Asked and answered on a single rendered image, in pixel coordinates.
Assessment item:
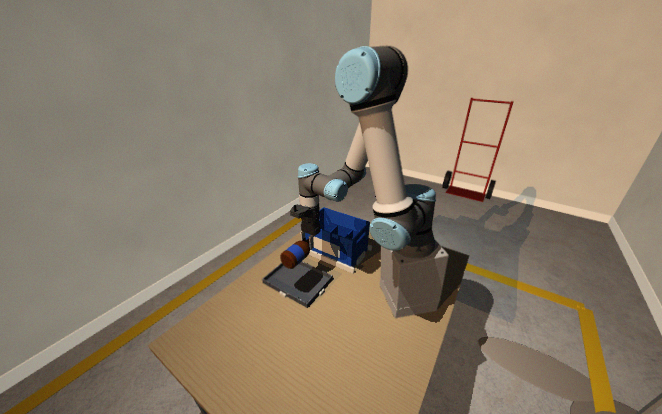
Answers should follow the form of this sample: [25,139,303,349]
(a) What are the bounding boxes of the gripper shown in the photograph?
[290,195,320,250]

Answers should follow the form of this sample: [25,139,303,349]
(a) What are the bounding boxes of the dark brown bottle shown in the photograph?
[280,239,310,269]

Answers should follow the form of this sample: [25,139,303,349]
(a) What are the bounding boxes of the dark blue crate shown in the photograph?
[311,207,370,268]

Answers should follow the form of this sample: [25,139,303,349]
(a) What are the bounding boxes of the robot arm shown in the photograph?
[298,45,436,258]

